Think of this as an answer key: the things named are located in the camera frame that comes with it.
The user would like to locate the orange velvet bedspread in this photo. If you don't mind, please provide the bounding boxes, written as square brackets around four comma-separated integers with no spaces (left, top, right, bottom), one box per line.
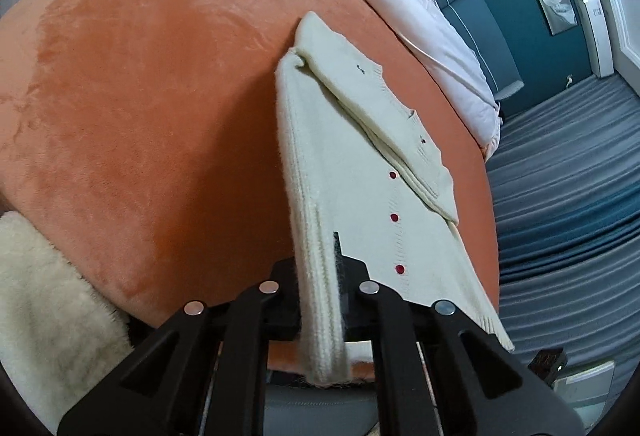
[1,0,497,326]

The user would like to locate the white fluffy blanket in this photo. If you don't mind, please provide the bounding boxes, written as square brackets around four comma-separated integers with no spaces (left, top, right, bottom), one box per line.
[1,212,132,433]

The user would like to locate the pale pink duvet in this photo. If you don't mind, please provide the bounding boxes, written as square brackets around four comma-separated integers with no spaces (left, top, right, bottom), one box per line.
[366,0,501,159]

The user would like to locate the cream knit cardigan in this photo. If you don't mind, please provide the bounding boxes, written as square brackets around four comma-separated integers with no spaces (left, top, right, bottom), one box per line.
[276,12,513,385]

